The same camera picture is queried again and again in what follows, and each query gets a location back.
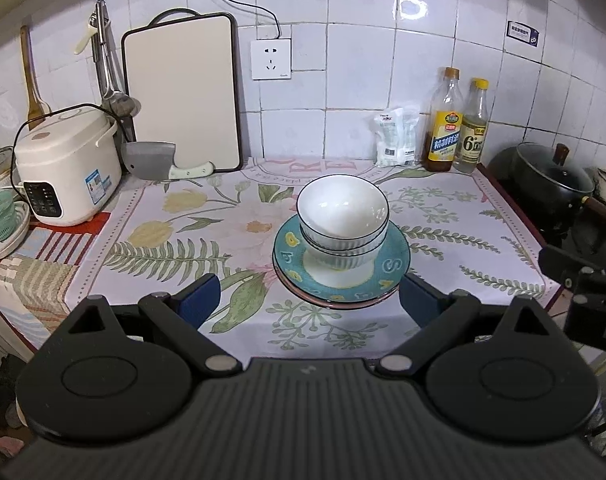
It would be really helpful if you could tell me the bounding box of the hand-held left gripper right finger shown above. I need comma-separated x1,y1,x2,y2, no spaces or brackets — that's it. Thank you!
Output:
375,272,558,376

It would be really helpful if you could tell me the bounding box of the black power cable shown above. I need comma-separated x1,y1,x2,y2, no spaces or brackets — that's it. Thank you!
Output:
188,0,281,41

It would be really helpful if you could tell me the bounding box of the teal fried egg plate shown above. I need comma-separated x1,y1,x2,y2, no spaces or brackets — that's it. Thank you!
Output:
274,214,411,302

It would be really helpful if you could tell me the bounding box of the white floral dish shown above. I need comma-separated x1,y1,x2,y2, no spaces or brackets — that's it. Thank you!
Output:
0,200,31,261

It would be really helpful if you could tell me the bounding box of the metal ladle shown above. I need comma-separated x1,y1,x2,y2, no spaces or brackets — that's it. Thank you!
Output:
94,0,130,116

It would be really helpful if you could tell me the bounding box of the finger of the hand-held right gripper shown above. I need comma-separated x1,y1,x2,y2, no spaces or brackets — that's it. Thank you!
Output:
539,244,606,292

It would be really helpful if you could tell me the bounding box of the wooden spatula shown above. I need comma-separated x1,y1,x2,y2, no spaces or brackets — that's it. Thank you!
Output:
20,26,51,131

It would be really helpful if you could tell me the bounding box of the cream cutting board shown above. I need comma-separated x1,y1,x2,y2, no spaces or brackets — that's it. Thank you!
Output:
120,8,243,173

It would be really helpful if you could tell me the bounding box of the cooking wine bottle yellow label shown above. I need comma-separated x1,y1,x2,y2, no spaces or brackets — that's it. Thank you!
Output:
422,67,464,173

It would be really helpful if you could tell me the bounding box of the black rice cooker cable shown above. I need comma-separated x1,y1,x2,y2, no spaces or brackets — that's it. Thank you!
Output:
10,105,136,196

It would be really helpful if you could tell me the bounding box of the white rice cooker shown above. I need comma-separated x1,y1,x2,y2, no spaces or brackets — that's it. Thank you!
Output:
14,104,123,227

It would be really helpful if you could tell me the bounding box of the pink bunny print plate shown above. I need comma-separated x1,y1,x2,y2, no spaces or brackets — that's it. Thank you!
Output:
273,245,409,307

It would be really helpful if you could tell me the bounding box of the white plastic bag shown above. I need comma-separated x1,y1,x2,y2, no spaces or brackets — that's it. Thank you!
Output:
373,106,420,168

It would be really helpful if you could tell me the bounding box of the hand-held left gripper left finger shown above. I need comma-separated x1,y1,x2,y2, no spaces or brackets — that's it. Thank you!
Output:
54,272,244,376

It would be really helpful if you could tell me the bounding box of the clear vinegar bottle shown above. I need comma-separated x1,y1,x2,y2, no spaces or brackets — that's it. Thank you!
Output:
453,78,490,175

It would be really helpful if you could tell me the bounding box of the blue wall sticker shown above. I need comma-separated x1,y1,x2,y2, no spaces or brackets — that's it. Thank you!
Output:
506,21,540,48

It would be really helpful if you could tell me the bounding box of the white ribbed bowl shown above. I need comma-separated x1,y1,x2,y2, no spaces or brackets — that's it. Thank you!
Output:
303,240,384,272
299,227,387,259
296,174,390,251

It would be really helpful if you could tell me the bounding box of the metal spoon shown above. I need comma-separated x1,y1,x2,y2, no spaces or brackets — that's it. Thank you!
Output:
100,15,142,117

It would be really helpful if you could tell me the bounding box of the cream handled utensil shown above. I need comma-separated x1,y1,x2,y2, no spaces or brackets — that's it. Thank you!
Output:
74,17,99,56

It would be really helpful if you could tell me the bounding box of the white wall socket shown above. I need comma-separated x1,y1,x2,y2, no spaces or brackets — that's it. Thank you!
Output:
250,38,293,81

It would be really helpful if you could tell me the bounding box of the floral tablecloth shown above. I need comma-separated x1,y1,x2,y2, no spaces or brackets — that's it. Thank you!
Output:
66,156,564,361

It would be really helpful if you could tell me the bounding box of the black pot with lid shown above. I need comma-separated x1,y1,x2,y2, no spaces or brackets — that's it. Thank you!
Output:
488,142,606,241

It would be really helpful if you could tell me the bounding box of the cleaver with cream handle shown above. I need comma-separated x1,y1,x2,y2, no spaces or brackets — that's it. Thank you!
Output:
124,141,216,182

